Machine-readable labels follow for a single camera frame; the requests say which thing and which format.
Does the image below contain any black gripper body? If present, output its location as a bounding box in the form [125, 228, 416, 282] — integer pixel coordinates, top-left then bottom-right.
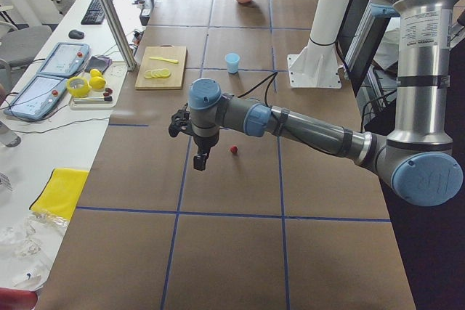
[193, 134, 219, 156]

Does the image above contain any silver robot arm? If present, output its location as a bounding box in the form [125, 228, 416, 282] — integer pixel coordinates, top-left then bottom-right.
[186, 0, 464, 206]

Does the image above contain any light blue cup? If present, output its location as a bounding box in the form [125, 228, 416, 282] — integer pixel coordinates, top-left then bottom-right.
[225, 52, 240, 74]

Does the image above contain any bamboo cutting board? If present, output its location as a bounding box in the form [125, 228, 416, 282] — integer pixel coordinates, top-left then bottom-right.
[134, 46, 187, 90]

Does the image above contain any top lemon slice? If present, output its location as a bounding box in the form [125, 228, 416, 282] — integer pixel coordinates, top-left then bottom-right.
[161, 68, 171, 78]

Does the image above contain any yellow plastic knife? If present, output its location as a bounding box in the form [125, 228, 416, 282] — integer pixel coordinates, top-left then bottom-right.
[149, 56, 179, 64]

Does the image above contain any white tray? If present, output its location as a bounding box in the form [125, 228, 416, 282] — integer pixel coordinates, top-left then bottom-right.
[69, 87, 118, 110]

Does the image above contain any white power strip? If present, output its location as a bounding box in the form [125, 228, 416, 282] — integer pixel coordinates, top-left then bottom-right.
[104, 62, 127, 83]

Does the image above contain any yellow lemon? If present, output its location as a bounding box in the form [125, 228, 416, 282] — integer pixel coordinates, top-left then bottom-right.
[89, 76, 106, 90]
[89, 68, 102, 78]

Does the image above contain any yellow tape roll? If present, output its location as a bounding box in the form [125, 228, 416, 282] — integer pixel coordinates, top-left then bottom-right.
[66, 76, 92, 98]

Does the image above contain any yellow cloth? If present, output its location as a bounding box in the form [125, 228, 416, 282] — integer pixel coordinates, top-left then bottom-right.
[29, 168, 89, 221]

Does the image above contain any black keyboard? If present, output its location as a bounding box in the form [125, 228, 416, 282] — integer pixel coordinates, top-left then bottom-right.
[81, 0, 105, 25]

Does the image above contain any upper blue teach pendant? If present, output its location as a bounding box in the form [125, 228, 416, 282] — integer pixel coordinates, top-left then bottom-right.
[38, 42, 90, 78]

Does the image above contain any blue teach pendant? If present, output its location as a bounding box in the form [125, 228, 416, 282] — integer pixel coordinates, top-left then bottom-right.
[38, 42, 90, 78]
[4, 74, 68, 121]

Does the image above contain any black computer mouse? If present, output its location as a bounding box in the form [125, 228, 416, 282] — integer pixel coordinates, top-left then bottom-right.
[68, 29, 85, 40]

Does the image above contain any lower blue teach pendant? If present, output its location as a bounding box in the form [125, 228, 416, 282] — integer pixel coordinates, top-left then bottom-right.
[4, 74, 68, 121]

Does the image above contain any clear plastic bag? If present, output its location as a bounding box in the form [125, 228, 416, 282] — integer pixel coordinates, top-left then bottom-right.
[1, 213, 69, 291]

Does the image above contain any grey office chair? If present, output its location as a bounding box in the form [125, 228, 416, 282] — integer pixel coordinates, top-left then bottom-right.
[1, 21, 52, 89]

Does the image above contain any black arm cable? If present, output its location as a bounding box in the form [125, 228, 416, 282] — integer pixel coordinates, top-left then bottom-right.
[238, 72, 283, 107]

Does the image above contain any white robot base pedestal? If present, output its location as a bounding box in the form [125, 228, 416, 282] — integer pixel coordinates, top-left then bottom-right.
[288, 0, 349, 89]

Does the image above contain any aluminium frame post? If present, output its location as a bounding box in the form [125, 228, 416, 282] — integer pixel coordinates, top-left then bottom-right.
[100, 0, 137, 71]

